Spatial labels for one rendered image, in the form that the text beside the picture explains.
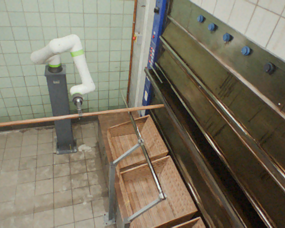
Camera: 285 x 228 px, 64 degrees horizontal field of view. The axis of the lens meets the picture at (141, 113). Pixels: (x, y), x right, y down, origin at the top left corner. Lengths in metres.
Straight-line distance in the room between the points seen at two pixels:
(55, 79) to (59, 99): 0.26
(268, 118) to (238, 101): 0.19
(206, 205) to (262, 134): 0.79
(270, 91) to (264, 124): 0.16
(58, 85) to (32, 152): 1.15
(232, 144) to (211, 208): 0.55
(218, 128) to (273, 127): 0.40
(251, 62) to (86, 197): 2.26
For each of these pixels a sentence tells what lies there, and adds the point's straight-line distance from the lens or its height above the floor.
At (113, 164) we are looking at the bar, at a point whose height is 0.95.
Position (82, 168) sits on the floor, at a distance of 3.09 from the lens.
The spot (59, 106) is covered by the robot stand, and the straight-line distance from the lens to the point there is 2.77.
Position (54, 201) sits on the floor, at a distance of 2.89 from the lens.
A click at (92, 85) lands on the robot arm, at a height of 1.27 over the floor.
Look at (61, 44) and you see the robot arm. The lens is 2.05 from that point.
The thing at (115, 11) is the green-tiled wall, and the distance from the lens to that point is 2.93.
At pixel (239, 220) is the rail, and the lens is 1.30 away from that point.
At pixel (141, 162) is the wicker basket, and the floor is 0.75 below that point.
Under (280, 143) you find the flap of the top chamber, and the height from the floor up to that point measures 1.80.
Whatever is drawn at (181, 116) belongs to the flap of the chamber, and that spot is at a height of 1.40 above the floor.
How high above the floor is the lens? 2.47
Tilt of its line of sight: 39 degrees down
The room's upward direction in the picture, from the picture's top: 8 degrees clockwise
